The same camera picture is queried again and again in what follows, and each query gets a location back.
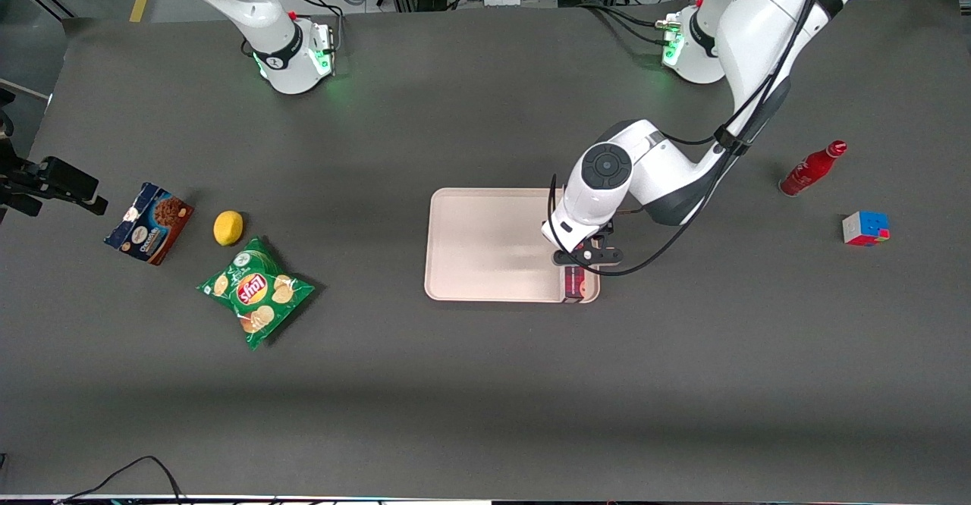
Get red tartan cookie box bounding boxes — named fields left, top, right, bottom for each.
left=561, top=264, right=587, bottom=304

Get beige plastic tray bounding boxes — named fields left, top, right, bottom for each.
left=423, top=187, right=602, bottom=304

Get blue brown chocolate cookie box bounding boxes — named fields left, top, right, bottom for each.
left=104, top=182, right=195, bottom=266

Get red bottle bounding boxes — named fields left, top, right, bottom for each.
left=779, top=140, right=848, bottom=198

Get colourful puzzle cube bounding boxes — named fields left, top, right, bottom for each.
left=842, top=211, right=891, bottom=247

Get green chips bag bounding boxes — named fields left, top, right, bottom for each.
left=196, top=237, right=316, bottom=351

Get yellow lemon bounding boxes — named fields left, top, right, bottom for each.
left=213, top=210, right=245, bottom=247

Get black cables at arm base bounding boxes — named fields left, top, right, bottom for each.
left=577, top=1, right=683, bottom=47

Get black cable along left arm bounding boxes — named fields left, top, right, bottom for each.
left=546, top=0, right=829, bottom=278

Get black cable on table edge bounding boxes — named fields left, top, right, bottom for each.
left=53, top=456, right=187, bottom=505

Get black camera on mount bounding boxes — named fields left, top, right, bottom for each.
left=0, top=155, right=108, bottom=218

